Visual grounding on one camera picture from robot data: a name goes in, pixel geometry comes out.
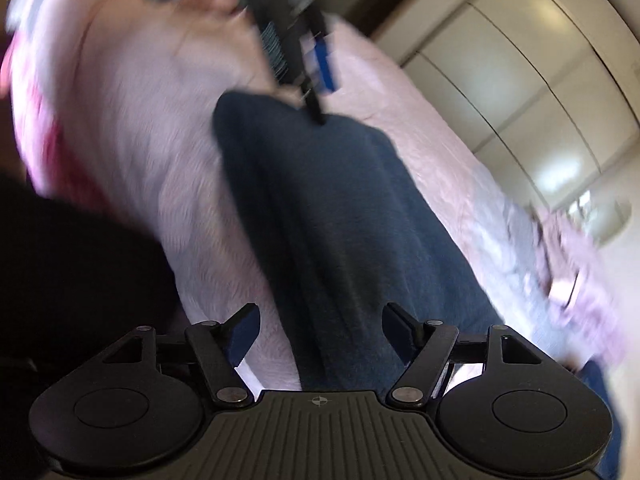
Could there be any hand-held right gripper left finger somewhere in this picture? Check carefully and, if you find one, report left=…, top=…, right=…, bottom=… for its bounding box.
left=102, top=303, right=261, bottom=409

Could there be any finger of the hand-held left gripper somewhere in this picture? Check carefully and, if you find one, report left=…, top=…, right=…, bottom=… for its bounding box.
left=287, top=45, right=327, bottom=126
left=302, top=7, right=344, bottom=95

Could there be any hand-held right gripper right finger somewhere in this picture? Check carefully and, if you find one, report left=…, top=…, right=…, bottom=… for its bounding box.
left=382, top=303, right=544, bottom=409

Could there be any dark blue garment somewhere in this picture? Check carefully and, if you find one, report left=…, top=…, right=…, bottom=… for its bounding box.
left=212, top=90, right=506, bottom=394

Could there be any pale pink bed sheet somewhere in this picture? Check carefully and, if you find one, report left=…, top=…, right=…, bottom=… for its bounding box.
left=5, top=0, right=601, bottom=396

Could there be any lavender cloth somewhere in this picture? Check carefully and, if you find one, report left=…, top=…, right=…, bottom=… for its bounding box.
left=530, top=207, right=632, bottom=367

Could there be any white wardrobe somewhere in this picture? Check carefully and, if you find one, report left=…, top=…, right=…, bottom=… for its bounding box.
left=375, top=0, right=640, bottom=223

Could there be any blue cloth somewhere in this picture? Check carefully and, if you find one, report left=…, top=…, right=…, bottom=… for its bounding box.
left=575, top=357, right=627, bottom=480

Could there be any white round stool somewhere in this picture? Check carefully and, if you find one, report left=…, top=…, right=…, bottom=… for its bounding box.
left=575, top=195, right=634, bottom=247

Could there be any magenta cloth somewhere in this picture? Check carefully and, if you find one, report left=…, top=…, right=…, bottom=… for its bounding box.
left=0, top=30, right=117, bottom=211

